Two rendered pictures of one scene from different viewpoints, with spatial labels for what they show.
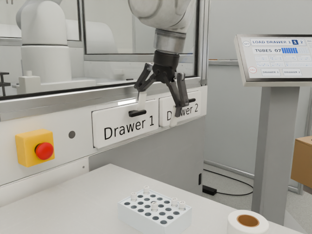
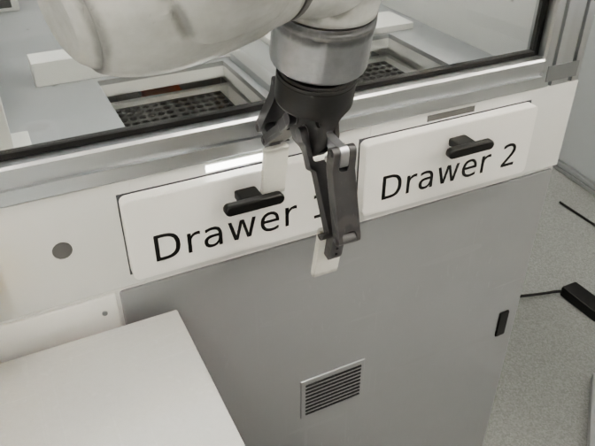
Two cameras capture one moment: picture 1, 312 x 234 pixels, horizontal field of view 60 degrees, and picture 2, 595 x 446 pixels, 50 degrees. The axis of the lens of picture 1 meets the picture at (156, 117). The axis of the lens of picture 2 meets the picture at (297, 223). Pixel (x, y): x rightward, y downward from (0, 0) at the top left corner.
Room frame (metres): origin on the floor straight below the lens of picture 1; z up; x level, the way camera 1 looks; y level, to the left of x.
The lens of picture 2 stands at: (0.29, -0.26, 1.30)
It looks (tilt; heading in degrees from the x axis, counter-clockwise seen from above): 34 degrees down; 25
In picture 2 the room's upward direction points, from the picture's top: straight up
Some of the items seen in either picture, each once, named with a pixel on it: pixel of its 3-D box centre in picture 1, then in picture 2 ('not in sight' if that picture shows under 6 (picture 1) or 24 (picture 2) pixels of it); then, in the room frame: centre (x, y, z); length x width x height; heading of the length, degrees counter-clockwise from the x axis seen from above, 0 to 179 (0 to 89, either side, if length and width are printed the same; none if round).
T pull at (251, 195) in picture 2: (135, 113); (250, 198); (0.86, 0.07, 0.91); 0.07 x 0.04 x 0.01; 141
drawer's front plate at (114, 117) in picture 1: (129, 121); (243, 210); (0.87, 0.09, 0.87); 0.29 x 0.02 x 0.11; 141
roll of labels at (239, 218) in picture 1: (247, 230); not in sight; (0.43, -0.16, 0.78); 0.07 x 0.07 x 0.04
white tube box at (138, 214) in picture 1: (154, 213); not in sight; (0.48, 0.00, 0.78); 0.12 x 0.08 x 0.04; 49
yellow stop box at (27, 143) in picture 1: (36, 147); not in sight; (0.60, 0.28, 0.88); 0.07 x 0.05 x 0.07; 141
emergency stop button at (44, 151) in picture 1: (43, 150); not in sight; (0.58, 0.26, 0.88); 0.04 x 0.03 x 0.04; 141
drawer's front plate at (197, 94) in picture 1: (181, 107); (449, 157); (1.12, -0.11, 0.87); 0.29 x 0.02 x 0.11; 141
